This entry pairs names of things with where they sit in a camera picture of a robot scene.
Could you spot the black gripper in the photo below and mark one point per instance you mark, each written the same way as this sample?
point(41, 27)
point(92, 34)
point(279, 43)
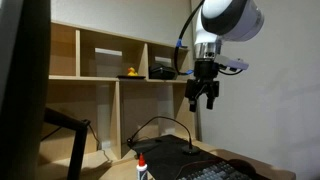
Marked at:
point(205, 73)

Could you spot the wooden shelf unit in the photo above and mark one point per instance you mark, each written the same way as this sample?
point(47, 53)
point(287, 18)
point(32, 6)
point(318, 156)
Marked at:
point(83, 85)

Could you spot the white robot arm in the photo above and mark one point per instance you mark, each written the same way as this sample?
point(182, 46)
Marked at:
point(219, 21)

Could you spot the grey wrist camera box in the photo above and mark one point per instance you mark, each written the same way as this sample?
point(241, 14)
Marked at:
point(233, 63)

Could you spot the black flat tray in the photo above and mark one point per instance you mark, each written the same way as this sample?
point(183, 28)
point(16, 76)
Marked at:
point(131, 77)

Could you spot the black desk mat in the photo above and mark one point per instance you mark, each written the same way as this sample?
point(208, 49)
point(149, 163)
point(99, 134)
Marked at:
point(166, 156)

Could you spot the black computer mouse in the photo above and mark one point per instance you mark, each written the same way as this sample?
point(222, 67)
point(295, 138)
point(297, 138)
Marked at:
point(242, 166)

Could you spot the black monitor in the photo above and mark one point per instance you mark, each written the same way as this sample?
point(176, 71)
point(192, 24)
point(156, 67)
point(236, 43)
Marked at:
point(25, 31)

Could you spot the dark mechanical keyboard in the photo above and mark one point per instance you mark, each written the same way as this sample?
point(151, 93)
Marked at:
point(212, 171)

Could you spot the white glue bottle red cap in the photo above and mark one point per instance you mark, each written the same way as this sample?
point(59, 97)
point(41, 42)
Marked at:
point(141, 168)

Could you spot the yellow rubber duck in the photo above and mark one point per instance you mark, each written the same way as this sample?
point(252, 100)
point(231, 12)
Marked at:
point(132, 72)

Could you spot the black pouch on shelf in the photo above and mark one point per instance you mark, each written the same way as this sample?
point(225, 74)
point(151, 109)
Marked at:
point(159, 71)

